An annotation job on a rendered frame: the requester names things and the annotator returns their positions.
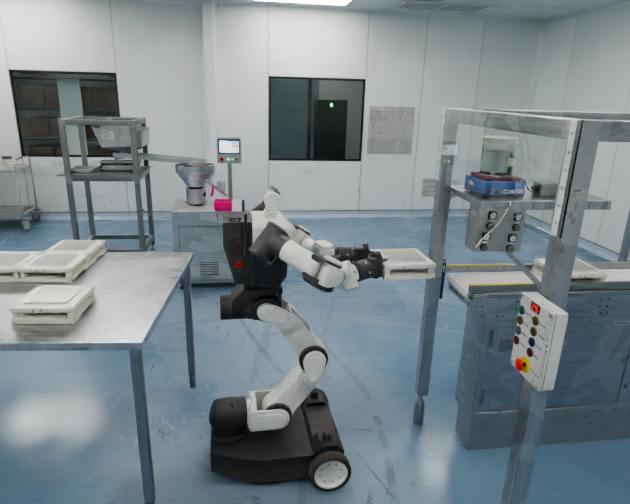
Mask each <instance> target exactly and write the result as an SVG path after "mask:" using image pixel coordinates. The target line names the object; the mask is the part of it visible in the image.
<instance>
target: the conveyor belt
mask: <svg viewBox="0 0 630 504"><path fill-rule="evenodd" d="M600 270H602V271H604V272H606V273H608V277H607V278H606V280H605V281H630V269H600ZM531 273H532V274H533V275H534V276H535V277H536V278H537V279H538V280H539V281H540V282H541V281H542V277H541V276H539V275H537V274H536V273H534V272H532V271H531ZM446 280H447V281H448V282H449V283H450V284H451V285H452V286H453V287H454V288H455V289H456V290H457V291H458V292H459V293H460V294H461V295H462V296H464V297H465V298H466V299H467V300H468V301H472V300H469V299H468V295H469V294H471V293H497V292H533V291H540V290H532V291H496V292H469V291H468V287H469V284H499V283H533V282H532V281H531V280H530V279H529V277H528V276H527V275H526V274H525V273H524V272H523V271H505V272H459V273H448V274H447V275H446ZM604 289H630V288H604ZM604 289H569V290H604Z"/></svg>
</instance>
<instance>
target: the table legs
mask: <svg viewBox="0 0 630 504"><path fill-rule="evenodd" d="M183 292H184V309H185V326H186V342H187V359H188V375H189V382H190V388H194V387H196V379H195V373H196V368H195V349H194V331H193V313H192V295H191V276H190V265H189V267H188V269H187V271H186V272H185V274H184V276H183ZM129 356H130V366H131V376H132V386H133V396H134V406H135V416H136V426H137V436H138V446H139V455H140V465H141V475H142V485H143V495H144V504H155V498H156V496H155V485H154V474H153V463H152V452H151V441H150V430H149V419H148V408H147V398H146V387H145V376H144V365H143V354H142V350H129Z"/></svg>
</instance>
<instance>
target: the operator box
mask: <svg viewBox="0 0 630 504"><path fill-rule="evenodd" d="M531 301H533V302H535V303H536V304H537V305H539V306H540V307H541V308H540V313H539V315H538V314H536V313H535V312H534V311H532V310H531V309H530V307H531ZM520 305H523V306H524V308H525V312H526V313H527V314H528V313H529V314H530V315H529V314H528V315H527V314H525V313H524V315H521V314H520V313H519V314H518V316H522V318H523V323H524V322H525V323H524V324H522V325H519V324H518V323H517V326H520V327H521V334H520V335H517V334H516V332H515V336H518V337H519V339H520V343H519V344H518V345H516V344H515V343H514V344H513V349H512V355H511V361H510V363H511V364H512V365H513V366H514V367H515V360H516V359H517V358H520V359H521V357H522V356H526V357H527V358H528V360H529V363H530V370H531V369H532V370H533V371H530V370H529V372H528V373H524V372H523V371H519V372H520V373H521V374H522V375H523V376H524V377H525V378H526V380H527V381H528V382H529V383H530V384H531V385H532V386H533V387H534V388H535V389H536V390H537V391H547V390H553V389H554V384H555V380H557V375H558V373H557V369H558V364H559V360H560V355H561V350H562V345H563V340H564V335H565V331H567V327H568V323H567V321H568V316H569V314H568V313H566V312H565V311H563V310H562V309H561V308H559V307H558V306H556V305H555V304H553V303H552V302H550V301H549V300H548V299H546V298H545V297H543V296H542V295H540V294H539V293H537V292H523V293H522V297H521V302H520ZM530 316H532V317H531V318H533V317H534V316H537V317H538V319H539V324H540V323H541V324H540V325H541V326H540V325H538V326H534V325H533V323H532V319H531V318H530ZM542 325H544V327H545V328H544V327H543V326H542ZM531 327H535V328H536V329H537V335H536V336H535V337H533V336H532V335H531V333H530V329H531ZM545 329H546V330H545ZM522 332H523V335H522ZM524 334H525V335H526V337H525V336H524ZM539 335H540V336H541V337H542V339H543V338H544V341H543V340H542V339H541V338H540V336H539ZM530 337H533V338H534V340H535V346H534V347H531V346H530V345H529V343H528V340H529V338H530ZM521 343H522V344H524V345H521ZM536 344H537V345H536ZM523 346H524V347H523ZM525 346H526V347H525ZM536 346H537V347H538V346H539V347H540V348H537V347H536ZM529 347H530V348H532V350H533V356H532V357H528V355H527V352H526V351H527V348H529ZM535 356H536V357H535ZM536 358H537V359H538V360H537V359H536ZM532 372H534V373H535V374H537V375H536V376H535V374H534V373H532ZM537 376H539V377H538V378H539V379H538V378H537Z"/></svg>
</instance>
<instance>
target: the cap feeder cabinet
mask: <svg viewBox="0 0 630 504"><path fill-rule="evenodd" d="M214 200H215V199H206V201H207V202H208V203H204V204H198V206H197V207H196V206H195V205H194V204H188V203H185V202H187V199H177V201H176V203H175V205H174V206H173V208H172V210H171V211H170V213H171V220H172V235H173V251H174V252H193V255H194V258H193V260H192V262H191V263H190V276H191V284H197V283H234V279H233V276H232V273H231V270H230V266H229V263H228V260H227V257H226V254H225V250H224V247H223V212H241V199H233V201H232V210H231V211H215V210H214Z"/></svg>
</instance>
